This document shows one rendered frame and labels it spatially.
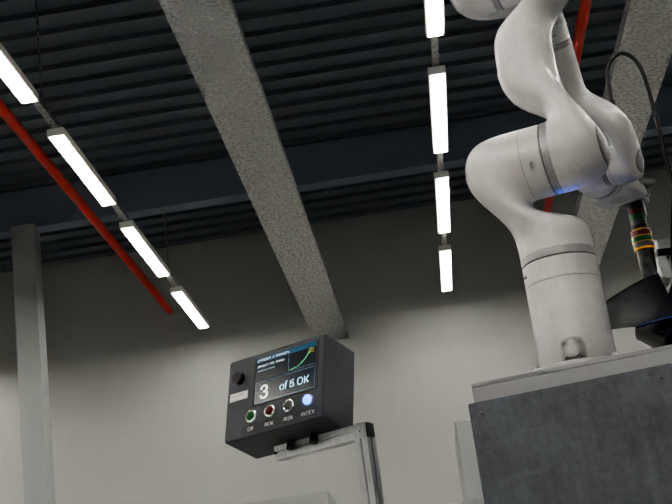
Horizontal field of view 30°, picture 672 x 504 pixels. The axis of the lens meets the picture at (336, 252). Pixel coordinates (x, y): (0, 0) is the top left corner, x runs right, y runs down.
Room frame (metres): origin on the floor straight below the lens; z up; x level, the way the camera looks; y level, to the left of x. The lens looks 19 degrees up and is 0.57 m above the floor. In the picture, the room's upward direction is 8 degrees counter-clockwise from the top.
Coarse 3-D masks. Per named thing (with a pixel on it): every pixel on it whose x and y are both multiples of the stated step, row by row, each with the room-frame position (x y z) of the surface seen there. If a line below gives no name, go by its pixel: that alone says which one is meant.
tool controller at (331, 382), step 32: (288, 352) 2.56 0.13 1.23; (320, 352) 2.51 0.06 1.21; (352, 352) 2.60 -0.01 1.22; (288, 384) 2.54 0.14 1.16; (320, 384) 2.50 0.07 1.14; (352, 384) 2.58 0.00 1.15; (256, 416) 2.58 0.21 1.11; (288, 416) 2.53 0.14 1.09; (320, 416) 2.48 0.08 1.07; (352, 416) 2.57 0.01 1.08; (256, 448) 2.64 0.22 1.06; (288, 448) 2.59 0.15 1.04
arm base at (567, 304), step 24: (528, 264) 1.89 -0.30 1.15; (552, 264) 1.86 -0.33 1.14; (576, 264) 1.86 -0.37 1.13; (528, 288) 1.90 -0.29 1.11; (552, 288) 1.87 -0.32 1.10; (576, 288) 1.86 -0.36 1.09; (600, 288) 1.89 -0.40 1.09; (552, 312) 1.87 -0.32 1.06; (576, 312) 1.86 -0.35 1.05; (600, 312) 1.88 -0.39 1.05; (552, 336) 1.88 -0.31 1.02; (576, 336) 1.86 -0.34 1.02; (600, 336) 1.87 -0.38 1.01; (552, 360) 1.88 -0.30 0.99; (576, 360) 1.83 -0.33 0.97
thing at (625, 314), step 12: (648, 276) 2.29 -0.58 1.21; (636, 288) 2.31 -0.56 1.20; (648, 288) 2.33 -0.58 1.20; (660, 288) 2.34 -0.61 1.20; (612, 300) 2.33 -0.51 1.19; (624, 300) 2.35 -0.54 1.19; (636, 300) 2.36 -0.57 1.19; (648, 300) 2.38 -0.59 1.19; (660, 300) 2.39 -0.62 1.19; (612, 312) 2.39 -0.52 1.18; (624, 312) 2.41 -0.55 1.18; (636, 312) 2.43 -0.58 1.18; (648, 312) 2.45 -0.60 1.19; (660, 312) 2.46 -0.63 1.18; (612, 324) 2.46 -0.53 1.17; (624, 324) 2.49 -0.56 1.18; (636, 324) 2.52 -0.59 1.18
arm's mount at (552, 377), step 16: (640, 352) 1.78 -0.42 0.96; (656, 352) 1.78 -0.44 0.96; (560, 368) 1.82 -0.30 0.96; (576, 368) 1.81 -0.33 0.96; (592, 368) 1.81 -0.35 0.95; (608, 368) 1.80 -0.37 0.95; (624, 368) 1.79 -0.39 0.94; (640, 368) 1.78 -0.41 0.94; (480, 384) 1.86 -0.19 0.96; (496, 384) 1.85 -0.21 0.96; (512, 384) 1.84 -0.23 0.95; (528, 384) 1.84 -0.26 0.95; (544, 384) 1.83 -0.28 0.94; (560, 384) 1.82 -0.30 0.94; (480, 400) 1.86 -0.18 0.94
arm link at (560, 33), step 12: (456, 0) 1.99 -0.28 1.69; (468, 0) 1.98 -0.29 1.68; (480, 0) 1.98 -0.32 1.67; (492, 0) 1.98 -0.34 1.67; (468, 12) 2.01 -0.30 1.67; (480, 12) 2.01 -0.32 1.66; (492, 12) 2.01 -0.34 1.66; (504, 12) 2.06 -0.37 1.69; (564, 24) 2.14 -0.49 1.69; (552, 36) 2.14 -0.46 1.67; (564, 36) 2.15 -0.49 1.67
